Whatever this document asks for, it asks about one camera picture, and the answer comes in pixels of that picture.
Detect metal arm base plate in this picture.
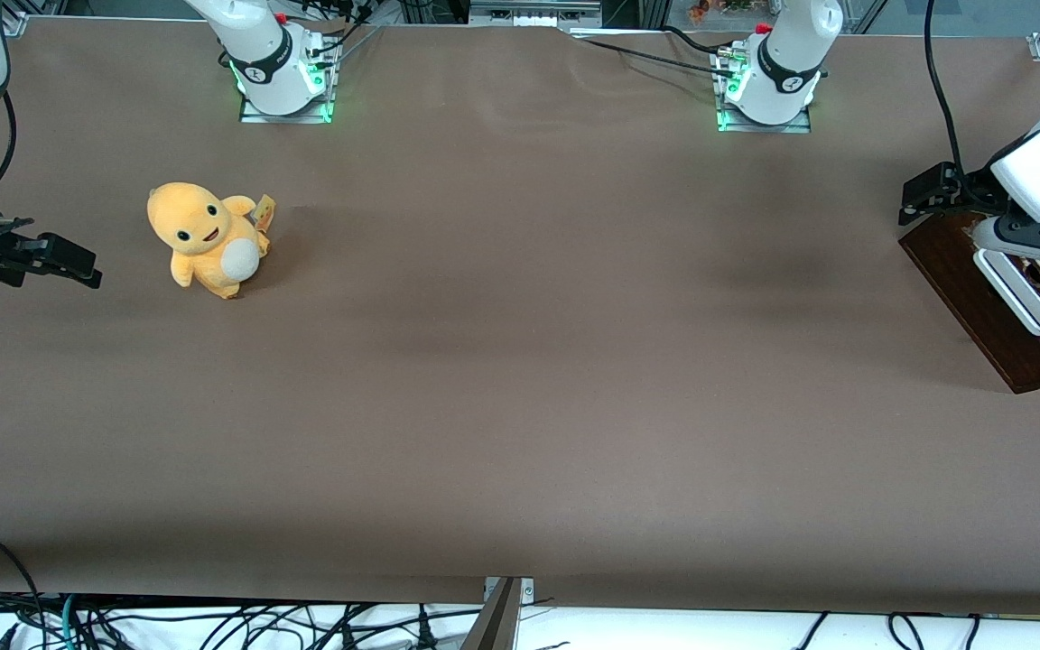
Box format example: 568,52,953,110
715,50,813,135
238,45,339,125

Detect black cable across table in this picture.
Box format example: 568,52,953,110
572,25,742,80

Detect metal table edge bracket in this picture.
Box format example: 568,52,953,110
459,576,536,650

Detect yellow plush toy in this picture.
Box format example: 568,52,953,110
146,181,276,301

